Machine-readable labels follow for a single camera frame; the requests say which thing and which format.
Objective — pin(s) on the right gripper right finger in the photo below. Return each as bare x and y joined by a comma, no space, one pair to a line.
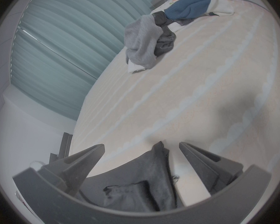
210,167

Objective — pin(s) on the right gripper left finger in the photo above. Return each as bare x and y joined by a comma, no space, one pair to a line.
74,169

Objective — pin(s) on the black T-shirt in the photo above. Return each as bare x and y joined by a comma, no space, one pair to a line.
142,181

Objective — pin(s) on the bed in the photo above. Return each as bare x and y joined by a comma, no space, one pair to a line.
200,90

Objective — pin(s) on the pile of clothes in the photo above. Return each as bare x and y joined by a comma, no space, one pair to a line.
149,38

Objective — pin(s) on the blue-green curtain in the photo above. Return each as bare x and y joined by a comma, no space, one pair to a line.
51,78
79,20

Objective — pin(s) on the white printed pillow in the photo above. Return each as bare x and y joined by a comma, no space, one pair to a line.
164,5

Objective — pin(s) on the grey bedside table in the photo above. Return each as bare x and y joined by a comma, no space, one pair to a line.
158,0

